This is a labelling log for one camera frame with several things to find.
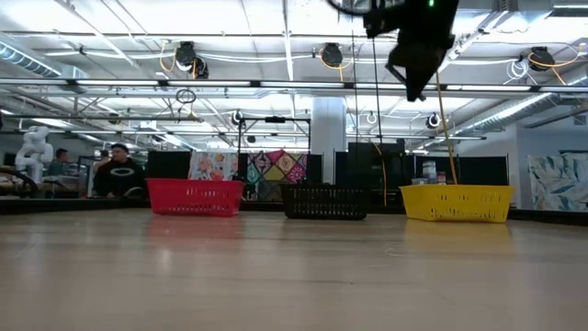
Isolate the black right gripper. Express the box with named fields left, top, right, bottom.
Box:
left=385, top=34, right=456, bottom=102

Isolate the person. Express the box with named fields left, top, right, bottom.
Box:
left=94, top=149, right=112, bottom=172
left=48, top=147, right=70, bottom=177
left=93, top=143, right=149, bottom=200

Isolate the red plastic basket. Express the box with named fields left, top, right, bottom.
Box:
left=145, top=177, right=245, bottom=218

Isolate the black plastic basket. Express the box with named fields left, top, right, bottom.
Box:
left=278, top=183, right=371, bottom=220

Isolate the black stand frame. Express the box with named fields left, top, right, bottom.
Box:
left=237, top=116, right=312, bottom=153

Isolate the leaf pattern cloth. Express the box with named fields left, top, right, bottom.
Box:
left=526, top=151, right=588, bottom=212

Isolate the yellow plastic basket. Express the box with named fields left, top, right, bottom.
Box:
left=398, top=184, right=515, bottom=224

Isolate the grey ventilation duct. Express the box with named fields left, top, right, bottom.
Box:
left=458, top=89, right=588, bottom=134
left=0, top=40, right=63, bottom=79

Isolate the white pillar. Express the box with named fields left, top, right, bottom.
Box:
left=311, top=95, right=347, bottom=185

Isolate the black cabinet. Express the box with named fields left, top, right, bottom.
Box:
left=334, top=141, right=406, bottom=207

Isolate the black partition panel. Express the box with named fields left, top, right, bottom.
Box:
left=413, top=154, right=510, bottom=188
left=145, top=150, right=192, bottom=200

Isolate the yellow hanging cable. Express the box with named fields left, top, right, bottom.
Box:
left=434, top=73, right=459, bottom=186

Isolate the thin yellow cable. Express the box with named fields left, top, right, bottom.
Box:
left=370, top=141, right=389, bottom=207

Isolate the floral cloth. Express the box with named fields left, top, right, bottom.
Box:
left=187, top=151, right=240, bottom=182

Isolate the colourful patchwork quilt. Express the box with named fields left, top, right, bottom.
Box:
left=245, top=149, right=308, bottom=202

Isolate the white container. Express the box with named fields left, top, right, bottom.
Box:
left=422, top=160, right=438, bottom=186

